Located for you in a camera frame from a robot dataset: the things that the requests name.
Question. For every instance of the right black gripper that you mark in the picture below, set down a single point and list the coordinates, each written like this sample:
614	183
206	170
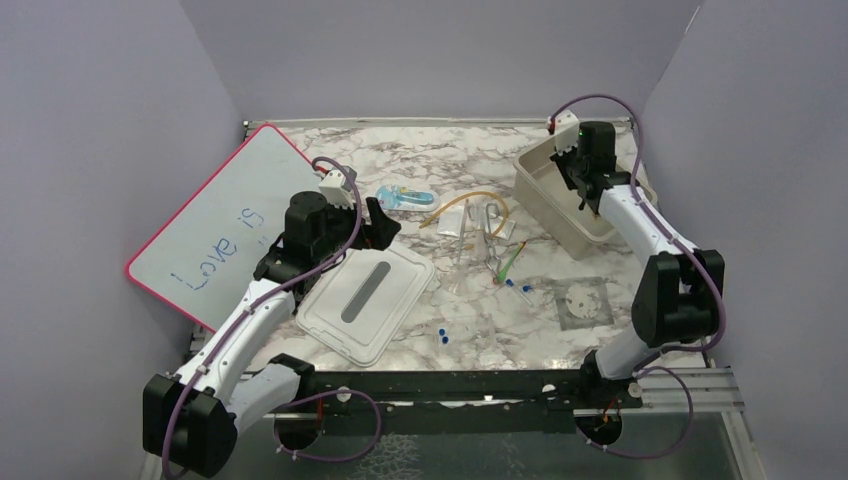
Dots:
560	161

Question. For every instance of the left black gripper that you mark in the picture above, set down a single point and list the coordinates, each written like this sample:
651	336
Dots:
380	232

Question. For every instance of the beige plastic bin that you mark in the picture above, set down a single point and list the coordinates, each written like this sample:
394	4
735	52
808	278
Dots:
540	189

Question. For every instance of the tan rubber tubing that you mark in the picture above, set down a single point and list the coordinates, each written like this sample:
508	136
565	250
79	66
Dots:
477	200

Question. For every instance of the green stirring stick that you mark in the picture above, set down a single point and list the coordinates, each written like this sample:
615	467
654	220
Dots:
505	264

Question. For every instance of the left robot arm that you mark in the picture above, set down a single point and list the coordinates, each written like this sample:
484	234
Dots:
194	417

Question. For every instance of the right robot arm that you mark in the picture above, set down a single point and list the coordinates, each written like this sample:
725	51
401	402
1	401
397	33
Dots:
678	301

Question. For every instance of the blue packaged item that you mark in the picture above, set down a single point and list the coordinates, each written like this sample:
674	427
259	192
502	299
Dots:
400	198

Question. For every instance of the white plastic bin lid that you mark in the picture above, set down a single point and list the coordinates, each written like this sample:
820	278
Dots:
357	308

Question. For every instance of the clear zip bag left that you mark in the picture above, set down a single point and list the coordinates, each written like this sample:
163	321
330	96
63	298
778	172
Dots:
453	221

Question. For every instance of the clear zip bag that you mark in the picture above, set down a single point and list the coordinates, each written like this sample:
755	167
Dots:
453	221
500	227

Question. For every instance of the clear zip bag right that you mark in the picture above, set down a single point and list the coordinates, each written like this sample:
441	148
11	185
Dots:
500	227

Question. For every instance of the pink framed whiteboard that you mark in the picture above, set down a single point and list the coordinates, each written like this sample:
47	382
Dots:
201	261

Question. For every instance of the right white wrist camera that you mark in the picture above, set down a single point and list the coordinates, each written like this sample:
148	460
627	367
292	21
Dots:
564	129

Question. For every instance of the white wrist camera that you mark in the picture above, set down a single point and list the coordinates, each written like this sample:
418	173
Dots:
337	190
564	129

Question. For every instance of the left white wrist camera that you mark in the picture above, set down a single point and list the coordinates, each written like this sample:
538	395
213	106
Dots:
337	190

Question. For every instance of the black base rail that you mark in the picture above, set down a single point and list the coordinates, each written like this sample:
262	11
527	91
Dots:
358	403

